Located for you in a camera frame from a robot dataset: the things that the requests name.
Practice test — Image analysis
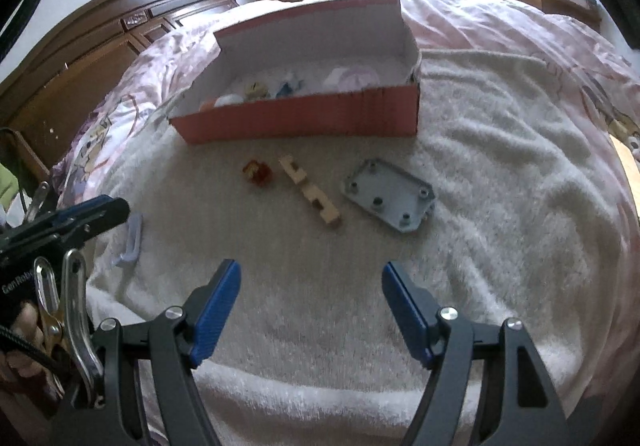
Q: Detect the lavender plastic clip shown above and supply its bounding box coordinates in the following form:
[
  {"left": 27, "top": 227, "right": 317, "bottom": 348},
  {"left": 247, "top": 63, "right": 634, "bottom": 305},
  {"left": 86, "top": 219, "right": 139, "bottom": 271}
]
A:
[{"left": 112, "top": 213, "right": 144, "bottom": 269}]

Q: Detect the wooden puzzle block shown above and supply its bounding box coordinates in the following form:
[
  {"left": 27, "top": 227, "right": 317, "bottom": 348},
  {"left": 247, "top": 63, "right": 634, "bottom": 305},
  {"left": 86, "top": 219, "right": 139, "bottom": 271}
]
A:
[{"left": 279, "top": 155, "right": 345, "bottom": 229}]

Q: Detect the light wooden bed frame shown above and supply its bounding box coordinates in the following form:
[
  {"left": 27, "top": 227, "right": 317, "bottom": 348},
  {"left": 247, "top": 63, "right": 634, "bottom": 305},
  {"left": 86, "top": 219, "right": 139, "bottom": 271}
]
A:
[{"left": 611, "top": 133, "right": 640, "bottom": 229}]

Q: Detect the black braided cable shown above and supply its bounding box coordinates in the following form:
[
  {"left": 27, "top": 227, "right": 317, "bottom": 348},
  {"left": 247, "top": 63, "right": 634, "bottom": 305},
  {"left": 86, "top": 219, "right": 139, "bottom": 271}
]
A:
[{"left": 0, "top": 323, "right": 76, "bottom": 377}]

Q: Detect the dark wooden headboard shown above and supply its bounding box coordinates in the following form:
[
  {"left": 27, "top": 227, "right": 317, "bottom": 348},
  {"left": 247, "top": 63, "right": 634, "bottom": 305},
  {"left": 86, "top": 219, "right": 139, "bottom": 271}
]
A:
[{"left": 0, "top": 0, "right": 238, "bottom": 172}]

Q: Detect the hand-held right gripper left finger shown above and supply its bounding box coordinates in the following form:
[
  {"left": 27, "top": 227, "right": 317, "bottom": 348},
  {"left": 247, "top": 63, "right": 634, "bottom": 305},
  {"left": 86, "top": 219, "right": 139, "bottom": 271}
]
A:
[{"left": 92, "top": 259, "right": 243, "bottom": 446}]

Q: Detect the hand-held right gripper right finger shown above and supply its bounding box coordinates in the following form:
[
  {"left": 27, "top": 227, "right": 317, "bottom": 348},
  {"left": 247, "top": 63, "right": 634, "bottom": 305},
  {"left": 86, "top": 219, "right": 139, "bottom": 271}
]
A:
[{"left": 381, "top": 260, "right": 576, "bottom": 446}]

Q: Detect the grey plastic plate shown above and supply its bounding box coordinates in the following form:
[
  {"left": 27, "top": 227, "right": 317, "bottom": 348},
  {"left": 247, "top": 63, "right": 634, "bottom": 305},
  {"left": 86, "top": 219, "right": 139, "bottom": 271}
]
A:
[{"left": 341, "top": 159, "right": 436, "bottom": 234}]

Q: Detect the beige towel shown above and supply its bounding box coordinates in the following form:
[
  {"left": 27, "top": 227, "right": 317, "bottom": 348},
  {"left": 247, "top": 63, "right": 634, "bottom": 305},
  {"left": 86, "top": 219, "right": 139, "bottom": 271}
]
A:
[{"left": 85, "top": 46, "right": 640, "bottom": 446}]

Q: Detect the red cardboard box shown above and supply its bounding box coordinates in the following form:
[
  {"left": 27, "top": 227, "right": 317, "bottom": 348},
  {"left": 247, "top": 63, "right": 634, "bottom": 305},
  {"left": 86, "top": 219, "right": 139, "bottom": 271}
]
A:
[{"left": 169, "top": 0, "right": 423, "bottom": 146}]

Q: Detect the pink printed bedsheet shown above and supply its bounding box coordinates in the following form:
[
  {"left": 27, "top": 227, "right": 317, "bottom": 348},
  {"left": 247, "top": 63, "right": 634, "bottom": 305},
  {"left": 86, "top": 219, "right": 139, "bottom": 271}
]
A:
[{"left": 52, "top": 0, "right": 640, "bottom": 207}]

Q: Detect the small red toy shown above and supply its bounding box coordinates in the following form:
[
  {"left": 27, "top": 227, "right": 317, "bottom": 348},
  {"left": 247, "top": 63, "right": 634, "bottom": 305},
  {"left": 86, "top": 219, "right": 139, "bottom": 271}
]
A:
[{"left": 242, "top": 159, "right": 273, "bottom": 187}]

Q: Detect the person's left hand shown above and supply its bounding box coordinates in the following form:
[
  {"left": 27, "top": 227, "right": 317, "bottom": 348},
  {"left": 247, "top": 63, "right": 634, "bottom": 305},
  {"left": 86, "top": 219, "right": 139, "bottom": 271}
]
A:
[{"left": 0, "top": 301, "right": 53, "bottom": 379}]

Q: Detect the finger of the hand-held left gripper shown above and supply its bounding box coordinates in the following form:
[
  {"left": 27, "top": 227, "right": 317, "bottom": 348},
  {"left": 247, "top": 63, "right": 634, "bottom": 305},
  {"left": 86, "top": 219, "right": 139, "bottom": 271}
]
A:
[{"left": 59, "top": 195, "right": 132, "bottom": 239}]

